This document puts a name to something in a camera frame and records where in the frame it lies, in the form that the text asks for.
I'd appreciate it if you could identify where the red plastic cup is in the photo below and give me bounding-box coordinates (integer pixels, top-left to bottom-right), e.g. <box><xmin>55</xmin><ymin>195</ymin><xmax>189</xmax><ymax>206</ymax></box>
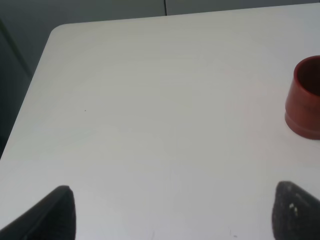
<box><xmin>284</xmin><ymin>55</ymin><xmax>320</xmax><ymax>140</ymax></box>

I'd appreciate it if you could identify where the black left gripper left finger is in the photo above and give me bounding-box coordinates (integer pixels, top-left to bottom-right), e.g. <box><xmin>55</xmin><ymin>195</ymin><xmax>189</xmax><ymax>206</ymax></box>
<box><xmin>0</xmin><ymin>185</ymin><xmax>76</xmax><ymax>240</ymax></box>

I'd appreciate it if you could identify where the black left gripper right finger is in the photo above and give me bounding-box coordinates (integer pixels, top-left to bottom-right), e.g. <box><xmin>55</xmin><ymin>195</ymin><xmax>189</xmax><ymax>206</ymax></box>
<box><xmin>271</xmin><ymin>181</ymin><xmax>320</xmax><ymax>240</ymax></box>

